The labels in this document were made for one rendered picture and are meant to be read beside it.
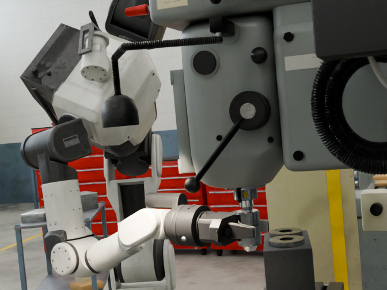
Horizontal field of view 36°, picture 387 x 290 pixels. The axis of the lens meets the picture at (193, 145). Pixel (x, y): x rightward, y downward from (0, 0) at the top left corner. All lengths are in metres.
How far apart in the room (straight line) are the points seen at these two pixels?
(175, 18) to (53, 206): 0.60
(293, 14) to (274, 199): 1.97
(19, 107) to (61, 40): 10.63
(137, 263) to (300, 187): 1.26
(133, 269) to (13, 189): 10.70
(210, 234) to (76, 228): 0.42
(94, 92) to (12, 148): 10.90
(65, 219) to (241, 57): 0.64
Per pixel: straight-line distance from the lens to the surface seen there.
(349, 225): 2.95
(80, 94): 1.56
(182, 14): 1.12
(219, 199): 6.00
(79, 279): 4.37
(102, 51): 1.50
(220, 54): 1.11
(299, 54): 1.06
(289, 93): 1.06
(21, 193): 12.45
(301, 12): 1.08
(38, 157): 1.54
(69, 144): 1.50
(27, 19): 12.27
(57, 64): 1.64
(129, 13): 1.39
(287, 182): 2.95
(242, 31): 1.10
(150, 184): 1.85
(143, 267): 1.89
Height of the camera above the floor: 1.46
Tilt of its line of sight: 3 degrees down
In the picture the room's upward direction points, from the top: 5 degrees counter-clockwise
